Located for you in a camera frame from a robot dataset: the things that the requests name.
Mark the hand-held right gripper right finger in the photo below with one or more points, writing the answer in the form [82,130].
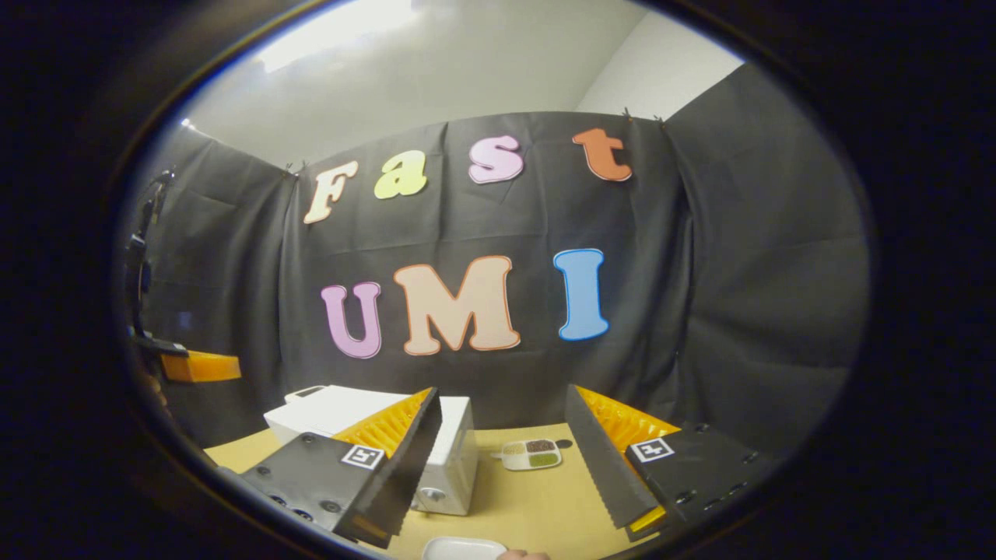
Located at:
[603,467]

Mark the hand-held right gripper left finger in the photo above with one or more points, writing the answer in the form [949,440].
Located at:
[408,463]

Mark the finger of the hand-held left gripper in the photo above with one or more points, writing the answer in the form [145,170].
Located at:
[206,367]

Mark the white microwave oven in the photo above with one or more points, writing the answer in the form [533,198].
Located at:
[455,459]

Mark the white divided condiment dish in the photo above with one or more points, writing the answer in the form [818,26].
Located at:
[531,455]

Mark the white square plate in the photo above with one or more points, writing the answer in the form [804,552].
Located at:
[459,549]

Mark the black backdrop cloth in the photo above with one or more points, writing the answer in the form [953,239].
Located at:
[739,272]

